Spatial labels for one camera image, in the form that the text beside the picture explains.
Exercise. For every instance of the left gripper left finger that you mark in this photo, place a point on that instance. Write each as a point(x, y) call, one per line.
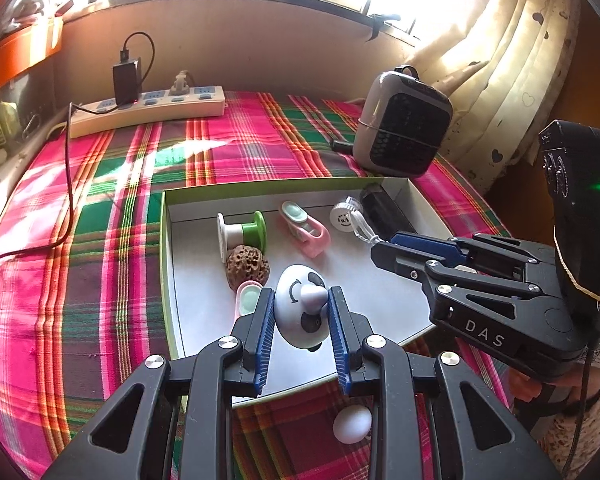
point(185, 401)

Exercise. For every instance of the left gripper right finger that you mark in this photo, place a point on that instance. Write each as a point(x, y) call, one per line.
point(472, 433)

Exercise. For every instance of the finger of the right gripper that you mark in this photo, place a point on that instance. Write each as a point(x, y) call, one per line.
point(405, 264)
point(425, 244)

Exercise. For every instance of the black rectangular device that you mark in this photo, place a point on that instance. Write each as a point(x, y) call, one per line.
point(382, 213)

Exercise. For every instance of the white mushroom hook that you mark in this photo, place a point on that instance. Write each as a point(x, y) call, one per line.
point(352, 424)

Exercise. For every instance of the white round cap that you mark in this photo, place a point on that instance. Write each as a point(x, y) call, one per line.
point(339, 216)

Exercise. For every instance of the small pink clip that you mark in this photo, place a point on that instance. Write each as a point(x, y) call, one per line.
point(310, 235)

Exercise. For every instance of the white panda toy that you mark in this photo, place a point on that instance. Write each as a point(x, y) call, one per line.
point(300, 307)

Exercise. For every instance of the large pink clip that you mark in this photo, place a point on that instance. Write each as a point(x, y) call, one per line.
point(246, 298)

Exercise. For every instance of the round dark brown walnut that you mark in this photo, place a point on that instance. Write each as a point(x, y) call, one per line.
point(246, 263)

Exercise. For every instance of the green white spool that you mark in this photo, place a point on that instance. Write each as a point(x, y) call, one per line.
point(251, 234)

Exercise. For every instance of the person right hand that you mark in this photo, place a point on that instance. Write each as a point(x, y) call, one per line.
point(526, 389)

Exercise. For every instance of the grey black desk fan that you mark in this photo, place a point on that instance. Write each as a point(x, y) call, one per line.
point(401, 127)

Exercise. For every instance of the cream heart curtain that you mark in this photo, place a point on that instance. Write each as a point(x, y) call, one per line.
point(502, 63)

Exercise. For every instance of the white plug on strip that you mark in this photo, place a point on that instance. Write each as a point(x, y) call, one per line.
point(181, 84)

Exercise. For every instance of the beige power strip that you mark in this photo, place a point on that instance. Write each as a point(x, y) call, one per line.
point(153, 106)

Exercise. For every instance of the black charger adapter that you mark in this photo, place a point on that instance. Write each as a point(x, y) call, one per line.
point(127, 77)

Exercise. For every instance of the orange tray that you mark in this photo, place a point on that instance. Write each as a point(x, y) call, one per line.
point(28, 47)

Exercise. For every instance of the black camera module right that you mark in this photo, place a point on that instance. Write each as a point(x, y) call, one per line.
point(571, 163)

